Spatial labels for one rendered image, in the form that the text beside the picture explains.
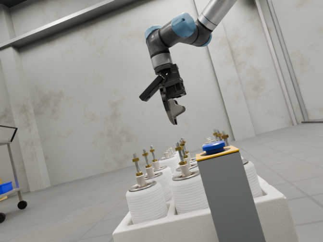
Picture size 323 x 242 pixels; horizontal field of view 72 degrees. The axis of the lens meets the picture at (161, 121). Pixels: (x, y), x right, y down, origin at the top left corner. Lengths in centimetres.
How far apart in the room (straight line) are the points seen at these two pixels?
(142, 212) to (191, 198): 12
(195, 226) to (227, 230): 15
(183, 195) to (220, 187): 18
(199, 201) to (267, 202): 14
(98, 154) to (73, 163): 53
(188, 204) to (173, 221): 5
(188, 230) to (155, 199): 11
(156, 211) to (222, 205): 23
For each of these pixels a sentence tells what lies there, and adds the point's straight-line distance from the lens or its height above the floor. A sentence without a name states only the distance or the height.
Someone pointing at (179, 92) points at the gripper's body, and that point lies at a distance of 78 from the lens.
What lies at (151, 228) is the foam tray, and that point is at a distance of 55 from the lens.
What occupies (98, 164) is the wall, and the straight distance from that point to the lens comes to 422.
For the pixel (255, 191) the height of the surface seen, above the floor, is 19.
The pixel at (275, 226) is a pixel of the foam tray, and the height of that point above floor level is 12.
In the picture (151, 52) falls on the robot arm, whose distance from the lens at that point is 84.
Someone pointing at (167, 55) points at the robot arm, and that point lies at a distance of 83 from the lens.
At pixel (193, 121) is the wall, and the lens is 370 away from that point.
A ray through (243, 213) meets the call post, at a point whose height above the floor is 22.
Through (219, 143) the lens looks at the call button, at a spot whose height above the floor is 33.
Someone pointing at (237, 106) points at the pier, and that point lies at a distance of 356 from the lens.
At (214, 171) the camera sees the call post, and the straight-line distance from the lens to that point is 37.
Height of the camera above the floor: 37
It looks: 4 degrees up
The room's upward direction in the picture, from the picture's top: 15 degrees counter-clockwise
